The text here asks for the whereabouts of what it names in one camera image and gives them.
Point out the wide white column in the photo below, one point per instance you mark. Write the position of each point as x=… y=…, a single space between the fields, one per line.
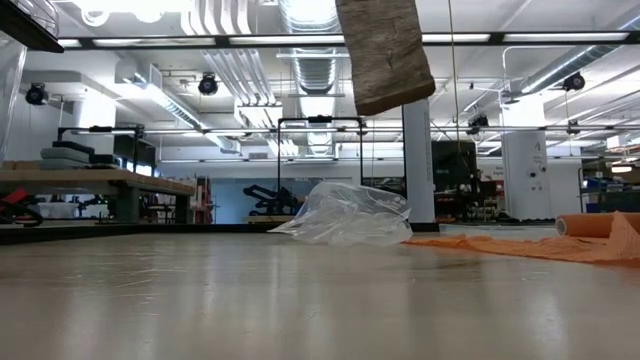
x=525 y=175

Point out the red and black tool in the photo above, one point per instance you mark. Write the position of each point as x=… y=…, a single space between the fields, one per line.
x=25 y=197

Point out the black overhead rig beam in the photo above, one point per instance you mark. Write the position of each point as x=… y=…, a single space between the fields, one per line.
x=497 y=38

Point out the red shelving unit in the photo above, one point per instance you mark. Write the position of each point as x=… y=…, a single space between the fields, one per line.
x=202 y=200

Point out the long silver ceiling duct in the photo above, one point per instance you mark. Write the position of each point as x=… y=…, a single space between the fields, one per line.
x=565 y=65

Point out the shelf with blue bins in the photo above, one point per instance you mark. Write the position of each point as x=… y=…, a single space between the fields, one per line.
x=605 y=195

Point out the clear plastic bag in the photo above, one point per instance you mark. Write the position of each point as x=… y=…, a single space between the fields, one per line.
x=350 y=215

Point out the black cabinet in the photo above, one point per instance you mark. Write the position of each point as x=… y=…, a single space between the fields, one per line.
x=455 y=170

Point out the black aluminium table frame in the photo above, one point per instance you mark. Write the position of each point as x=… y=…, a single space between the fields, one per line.
x=100 y=234

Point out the orange elastic bandage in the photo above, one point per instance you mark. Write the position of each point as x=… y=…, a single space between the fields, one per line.
x=550 y=248

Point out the stacked grey pads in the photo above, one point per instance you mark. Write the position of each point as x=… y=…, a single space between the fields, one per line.
x=65 y=155

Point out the black neighbouring robot arm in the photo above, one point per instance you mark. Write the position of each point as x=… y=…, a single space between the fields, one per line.
x=270 y=200

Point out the ribbed silver ceiling duct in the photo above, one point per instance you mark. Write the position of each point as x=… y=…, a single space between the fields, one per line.
x=317 y=75

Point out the slim white pillar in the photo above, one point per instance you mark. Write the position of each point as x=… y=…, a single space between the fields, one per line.
x=417 y=160

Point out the wooden workbench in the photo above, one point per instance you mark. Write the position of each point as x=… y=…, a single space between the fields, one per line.
x=75 y=180

